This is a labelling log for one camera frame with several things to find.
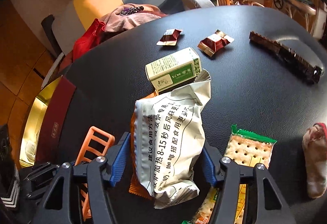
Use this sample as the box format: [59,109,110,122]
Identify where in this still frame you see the orange plastic rack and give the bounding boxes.
[75,126,115,221]

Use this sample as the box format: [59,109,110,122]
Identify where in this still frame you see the cracker pack green wrapper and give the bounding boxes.
[224,124,277,168]

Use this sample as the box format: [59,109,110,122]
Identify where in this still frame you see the white orange snack bag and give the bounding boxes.
[129,70,211,209]

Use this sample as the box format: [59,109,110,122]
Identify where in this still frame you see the green white small box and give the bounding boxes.
[145,48,202,92]

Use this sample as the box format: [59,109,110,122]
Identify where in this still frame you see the red chocolate candy packet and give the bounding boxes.
[197,30,234,57]

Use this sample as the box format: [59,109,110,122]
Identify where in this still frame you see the brown toy brick train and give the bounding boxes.
[249,31,323,84]

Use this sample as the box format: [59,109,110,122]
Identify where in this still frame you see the red gold storage box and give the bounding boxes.
[19,76,76,168]

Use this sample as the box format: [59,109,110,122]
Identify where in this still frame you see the red cloth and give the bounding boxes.
[59,18,105,71]

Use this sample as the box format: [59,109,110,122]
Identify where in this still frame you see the pink cloth on chair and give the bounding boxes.
[100,3,167,33]

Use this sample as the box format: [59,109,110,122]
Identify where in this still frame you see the purple beads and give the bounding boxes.
[119,6,144,16]

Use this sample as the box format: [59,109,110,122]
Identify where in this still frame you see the folding chair with clothes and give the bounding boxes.
[273,0,317,33]

